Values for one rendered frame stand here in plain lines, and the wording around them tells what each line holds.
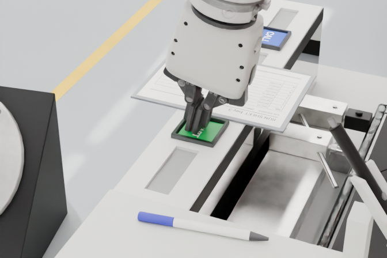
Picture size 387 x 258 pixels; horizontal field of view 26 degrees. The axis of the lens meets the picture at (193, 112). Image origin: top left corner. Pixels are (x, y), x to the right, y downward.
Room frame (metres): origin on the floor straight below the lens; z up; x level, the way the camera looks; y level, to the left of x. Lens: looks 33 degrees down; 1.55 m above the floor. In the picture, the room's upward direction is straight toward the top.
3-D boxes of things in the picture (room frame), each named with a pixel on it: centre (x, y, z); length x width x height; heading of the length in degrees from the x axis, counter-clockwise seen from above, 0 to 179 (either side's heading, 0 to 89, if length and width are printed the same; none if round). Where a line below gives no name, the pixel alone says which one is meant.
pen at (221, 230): (0.67, -0.01, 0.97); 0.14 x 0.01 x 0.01; 75
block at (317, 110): (1.00, -0.18, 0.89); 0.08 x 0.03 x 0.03; 67
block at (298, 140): (0.93, -0.15, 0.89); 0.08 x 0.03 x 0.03; 67
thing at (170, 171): (0.97, -0.06, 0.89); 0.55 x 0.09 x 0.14; 157
